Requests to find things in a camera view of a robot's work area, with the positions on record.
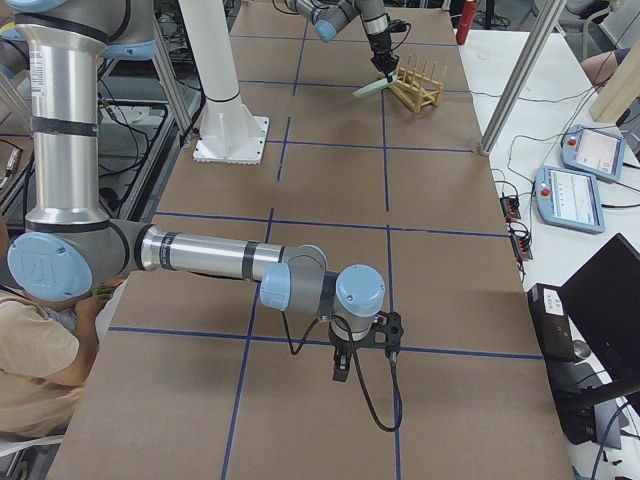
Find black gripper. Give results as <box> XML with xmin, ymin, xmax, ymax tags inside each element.
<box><xmin>367</xmin><ymin>30</ymin><xmax>399</xmax><ymax>84</ymax></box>
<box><xmin>328</xmin><ymin>329</ymin><xmax>373</xmax><ymax>383</ymax></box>

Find pale green plate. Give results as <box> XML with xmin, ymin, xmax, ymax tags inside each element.
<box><xmin>353</xmin><ymin>76</ymin><xmax>394</xmax><ymax>98</ymax></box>

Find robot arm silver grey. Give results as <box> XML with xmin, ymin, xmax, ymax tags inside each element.
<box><xmin>8</xmin><ymin>1</ymin><xmax>401</xmax><ymax>382</ymax></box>
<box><xmin>284</xmin><ymin>0</ymin><xmax>409</xmax><ymax>89</ymax></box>

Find wooden dish rack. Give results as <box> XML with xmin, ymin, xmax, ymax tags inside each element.
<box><xmin>391</xmin><ymin>55</ymin><xmax>447</xmax><ymax>114</ymax></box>

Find red cylinder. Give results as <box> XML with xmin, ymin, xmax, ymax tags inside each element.
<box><xmin>456</xmin><ymin>0</ymin><xmax>478</xmax><ymax>46</ymax></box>

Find brown paper table cover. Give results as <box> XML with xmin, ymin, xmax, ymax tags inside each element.
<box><xmin>49</xmin><ymin>3</ymin><xmax>576</xmax><ymax>480</ymax></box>

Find small orange black connector box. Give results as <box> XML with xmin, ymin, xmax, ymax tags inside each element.
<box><xmin>497</xmin><ymin>180</ymin><xmax>521</xmax><ymax>221</ymax></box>

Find teach pendant near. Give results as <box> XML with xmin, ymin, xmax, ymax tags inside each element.
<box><xmin>534</xmin><ymin>166</ymin><xmax>605</xmax><ymax>234</ymax></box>

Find teach pendant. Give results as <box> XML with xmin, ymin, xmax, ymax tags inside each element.
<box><xmin>534</xmin><ymin>166</ymin><xmax>605</xmax><ymax>234</ymax></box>
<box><xmin>561</xmin><ymin>124</ymin><xmax>627</xmax><ymax>183</ymax></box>

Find black computer box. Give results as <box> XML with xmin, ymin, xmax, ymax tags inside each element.
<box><xmin>527</xmin><ymin>283</ymin><xmax>592</xmax><ymax>363</ymax></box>

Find teach pendant far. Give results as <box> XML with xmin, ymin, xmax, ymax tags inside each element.
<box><xmin>561</xmin><ymin>124</ymin><xmax>627</xmax><ymax>183</ymax></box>

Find wooden beam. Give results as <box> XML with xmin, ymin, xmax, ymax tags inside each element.
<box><xmin>589</xmin><ymin>40</ymin><xmax>640</xmax><ymax>123</ymax></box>

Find black monitor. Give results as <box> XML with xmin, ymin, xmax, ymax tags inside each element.
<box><xmin>554</xmin><ymin>233</ymin><xmax>639</xmax><ymax>444</ymax></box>

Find seated person beige clothes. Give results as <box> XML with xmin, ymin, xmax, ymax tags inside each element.
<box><xmin>0</xmin><ymin>214</ymin><xmax>126</xmax><ymax>441</ymax></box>

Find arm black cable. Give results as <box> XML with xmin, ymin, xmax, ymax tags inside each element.
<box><xmin>280</xmin><ymin>309</ymin><xmax>404</xmax><ymax>433</ymax></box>

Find white pedestal column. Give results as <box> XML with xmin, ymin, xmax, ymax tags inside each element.
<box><xmin>182</xmin><ymin>1</ymin><xmax>269</xmax><ymax>165</ymax></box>

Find aluminium frame post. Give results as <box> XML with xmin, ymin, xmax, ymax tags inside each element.
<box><xmin>479</xmin><ymin>0</ymin><xmax>566</xmax><ymax>156</ymax></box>

